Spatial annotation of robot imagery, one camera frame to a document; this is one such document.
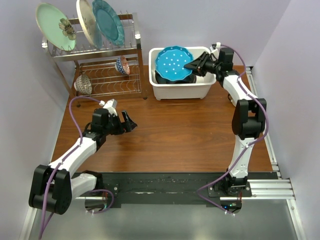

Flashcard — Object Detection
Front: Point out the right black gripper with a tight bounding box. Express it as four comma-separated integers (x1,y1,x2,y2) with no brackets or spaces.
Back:
184,51,221,77

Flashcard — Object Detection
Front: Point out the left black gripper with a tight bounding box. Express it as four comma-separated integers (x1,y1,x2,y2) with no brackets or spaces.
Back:
103,110,137,136

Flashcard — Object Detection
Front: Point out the dark blue star plate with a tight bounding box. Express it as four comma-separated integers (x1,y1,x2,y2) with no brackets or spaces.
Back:
154,69,196,85

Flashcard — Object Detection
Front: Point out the blue scalloped plate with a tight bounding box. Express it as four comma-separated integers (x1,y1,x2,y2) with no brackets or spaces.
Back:
155,45,194,82

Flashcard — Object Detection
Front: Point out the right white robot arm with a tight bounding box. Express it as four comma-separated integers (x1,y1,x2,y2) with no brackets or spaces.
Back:
185,43,267,197

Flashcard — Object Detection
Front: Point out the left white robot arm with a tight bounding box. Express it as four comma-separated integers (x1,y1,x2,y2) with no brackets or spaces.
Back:
28,108,138,215

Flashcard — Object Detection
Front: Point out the white plastic bin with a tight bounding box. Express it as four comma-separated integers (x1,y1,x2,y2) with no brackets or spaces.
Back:
148,47,216,100

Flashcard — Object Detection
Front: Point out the cream mug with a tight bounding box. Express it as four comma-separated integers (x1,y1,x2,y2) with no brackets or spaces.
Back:
227,94,236,107

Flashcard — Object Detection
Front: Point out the metal dish rack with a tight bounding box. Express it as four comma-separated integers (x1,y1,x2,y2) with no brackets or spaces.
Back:
41,12,148,100

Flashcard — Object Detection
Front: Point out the blue patterned bowl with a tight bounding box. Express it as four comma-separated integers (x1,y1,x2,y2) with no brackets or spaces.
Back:
115,55,130,75

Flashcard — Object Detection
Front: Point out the grey patterned bowl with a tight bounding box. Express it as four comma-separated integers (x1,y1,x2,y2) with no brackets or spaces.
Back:
73,74,92,95

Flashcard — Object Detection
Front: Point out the teal plate on rack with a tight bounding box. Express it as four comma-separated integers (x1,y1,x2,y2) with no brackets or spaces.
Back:
92,0,125,47

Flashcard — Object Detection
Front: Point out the cream plate on rack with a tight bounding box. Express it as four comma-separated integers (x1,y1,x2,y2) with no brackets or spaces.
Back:
76,0,98,48

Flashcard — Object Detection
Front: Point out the mint floral plate on rack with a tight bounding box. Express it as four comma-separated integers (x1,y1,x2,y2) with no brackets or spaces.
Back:
35,2,76,52

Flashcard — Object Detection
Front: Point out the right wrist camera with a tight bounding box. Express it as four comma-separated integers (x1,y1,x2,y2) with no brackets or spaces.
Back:
210,42,221,58

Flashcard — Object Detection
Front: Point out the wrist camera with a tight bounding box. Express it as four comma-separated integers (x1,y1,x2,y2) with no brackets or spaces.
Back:
210,42,221,58
99,99,118,116

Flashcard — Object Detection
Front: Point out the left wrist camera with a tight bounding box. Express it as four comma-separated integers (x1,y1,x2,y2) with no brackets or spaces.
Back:
99,99,118,116

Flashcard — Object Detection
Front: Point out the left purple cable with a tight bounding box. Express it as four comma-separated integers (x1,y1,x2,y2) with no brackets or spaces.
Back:
38,96,115,240

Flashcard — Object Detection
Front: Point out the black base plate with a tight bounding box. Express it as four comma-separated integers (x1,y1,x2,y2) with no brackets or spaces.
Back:
74,171,253,208

